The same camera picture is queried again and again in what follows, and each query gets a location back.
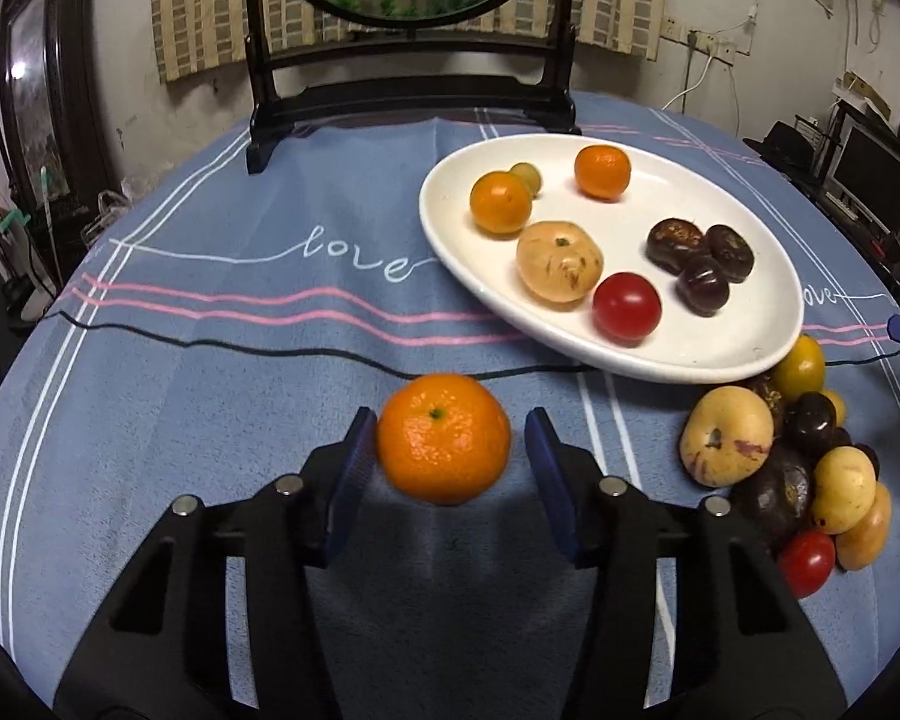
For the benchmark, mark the black hat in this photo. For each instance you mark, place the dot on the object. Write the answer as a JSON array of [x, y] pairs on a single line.
[[784, 139]]

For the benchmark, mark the computer monitor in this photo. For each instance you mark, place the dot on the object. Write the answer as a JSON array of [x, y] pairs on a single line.
[[874, 165]]

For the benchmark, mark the beige checked curtain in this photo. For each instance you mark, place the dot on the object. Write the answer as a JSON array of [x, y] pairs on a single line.
[[195, 7]]

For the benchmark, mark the white wall socket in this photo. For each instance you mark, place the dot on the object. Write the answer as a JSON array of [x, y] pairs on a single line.
[[712, 49], [675, 28]]

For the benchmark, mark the red tomato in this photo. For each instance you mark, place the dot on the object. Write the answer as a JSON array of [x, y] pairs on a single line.
[[806, 562], [627, 309]]

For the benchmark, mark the blue striped tablecloth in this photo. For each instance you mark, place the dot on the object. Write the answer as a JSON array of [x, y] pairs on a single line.
[[195, 405]]

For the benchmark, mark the yellow-green tomato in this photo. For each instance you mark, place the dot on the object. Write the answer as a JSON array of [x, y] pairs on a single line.
[[799, 369]]

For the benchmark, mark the dark wooden framed mirror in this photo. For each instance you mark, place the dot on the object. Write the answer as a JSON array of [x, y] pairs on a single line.
[[37, 90]]

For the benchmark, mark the purple-streaked beige melon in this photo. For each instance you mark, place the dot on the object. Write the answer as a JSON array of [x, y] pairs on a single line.
[[727, 435]]

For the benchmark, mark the white oval plate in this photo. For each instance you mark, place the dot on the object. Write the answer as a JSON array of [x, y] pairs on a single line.
[[682, 345]]

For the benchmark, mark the round goldfish screen black stand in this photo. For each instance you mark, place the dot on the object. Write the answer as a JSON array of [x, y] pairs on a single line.
[[420, 101]]

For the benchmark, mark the black computer desk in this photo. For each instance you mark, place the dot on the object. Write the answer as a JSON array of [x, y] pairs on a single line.
[[855, 229]]

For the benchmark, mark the small olive green tomato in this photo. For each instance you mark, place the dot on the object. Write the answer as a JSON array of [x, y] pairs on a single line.
[[529, 176]]

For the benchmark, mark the plain beige melon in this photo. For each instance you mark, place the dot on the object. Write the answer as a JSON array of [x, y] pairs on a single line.
[[866, 532]]

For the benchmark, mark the brown-marked beige melon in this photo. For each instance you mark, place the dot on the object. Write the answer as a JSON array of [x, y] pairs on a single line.
[[559, 262]]

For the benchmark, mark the orange-yellow tomato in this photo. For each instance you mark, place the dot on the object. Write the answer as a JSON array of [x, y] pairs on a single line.
[[501, 202]]

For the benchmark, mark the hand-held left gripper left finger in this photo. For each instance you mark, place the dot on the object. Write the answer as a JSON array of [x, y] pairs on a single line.
[[345, 480]]

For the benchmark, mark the pale yellow melon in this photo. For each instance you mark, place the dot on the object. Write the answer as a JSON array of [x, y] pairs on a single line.
[[844, 487]]

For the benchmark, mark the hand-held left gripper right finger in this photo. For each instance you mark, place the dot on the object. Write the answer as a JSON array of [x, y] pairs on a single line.
[[551, 480]]

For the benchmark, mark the orange mandarin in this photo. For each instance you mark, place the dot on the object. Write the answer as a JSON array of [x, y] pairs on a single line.
[[603, 172], [444, 439]]

